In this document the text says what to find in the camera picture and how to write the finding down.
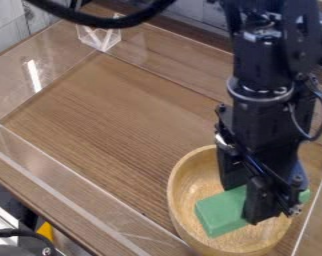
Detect yellow and black device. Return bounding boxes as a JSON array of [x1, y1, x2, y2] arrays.
[[33, 220, 64, 256]]

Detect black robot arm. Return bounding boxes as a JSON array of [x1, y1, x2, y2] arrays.
[[215, 0, 322, 224]]

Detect black cable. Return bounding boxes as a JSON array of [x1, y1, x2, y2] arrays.
[[0, 228, 57, 256]]

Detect green rectangular block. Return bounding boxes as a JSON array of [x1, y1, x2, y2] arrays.
[[193, 185, 312, 239]]

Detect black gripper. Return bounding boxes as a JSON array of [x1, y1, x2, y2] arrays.
[[215, 76, 322, 225]]

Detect brown wooden bowl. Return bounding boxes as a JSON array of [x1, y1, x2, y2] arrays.
[[166, 145, 291, 256]]

